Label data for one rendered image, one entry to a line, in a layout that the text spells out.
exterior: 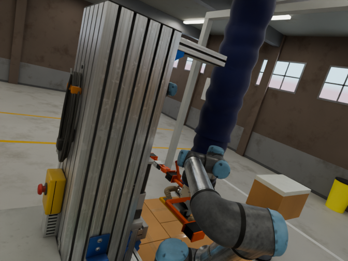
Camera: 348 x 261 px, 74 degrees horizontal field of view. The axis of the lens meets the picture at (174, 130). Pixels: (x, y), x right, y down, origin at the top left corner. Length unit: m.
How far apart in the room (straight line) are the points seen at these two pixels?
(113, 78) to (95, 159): 0.25
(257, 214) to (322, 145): 6.46
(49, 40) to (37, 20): 0.77
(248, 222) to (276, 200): 2.32
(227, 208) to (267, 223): 0.11
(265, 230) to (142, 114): 0.49
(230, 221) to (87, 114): 0.48
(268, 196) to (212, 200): 2.36
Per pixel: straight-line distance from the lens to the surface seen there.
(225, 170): 0.98
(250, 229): 0.63
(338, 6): 3.41
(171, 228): 2.35
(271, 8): 1.46
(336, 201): 6.49
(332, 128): 7.03
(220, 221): 0.61
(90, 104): 0.70
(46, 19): 11.29
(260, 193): 3.04
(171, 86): 1.30
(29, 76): 11.32
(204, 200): 0.65
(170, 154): 4.89
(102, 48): 0.69
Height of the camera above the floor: 1.88
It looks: 12 degrees down
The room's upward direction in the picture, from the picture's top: 16 degrees clockwise
